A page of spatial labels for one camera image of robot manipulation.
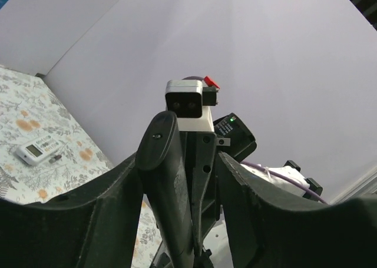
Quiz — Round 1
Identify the floral table mat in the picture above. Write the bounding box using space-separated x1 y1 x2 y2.
1 68 161 267

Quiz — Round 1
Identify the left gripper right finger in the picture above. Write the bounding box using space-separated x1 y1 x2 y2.
216 153 376 267

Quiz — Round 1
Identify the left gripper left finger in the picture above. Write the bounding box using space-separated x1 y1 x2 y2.
1 157 143 267

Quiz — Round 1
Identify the black remote control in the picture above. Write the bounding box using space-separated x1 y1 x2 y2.
135 111 194 267

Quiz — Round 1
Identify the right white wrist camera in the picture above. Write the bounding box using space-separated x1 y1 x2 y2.
165 76 220 132

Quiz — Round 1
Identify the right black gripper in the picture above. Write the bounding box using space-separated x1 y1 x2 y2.
150 131 230 268

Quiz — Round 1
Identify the black battery near remote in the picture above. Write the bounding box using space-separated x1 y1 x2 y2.
48 155 62 164

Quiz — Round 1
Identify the white air conditioner remote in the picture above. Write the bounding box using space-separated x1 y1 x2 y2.
15 134 61 166

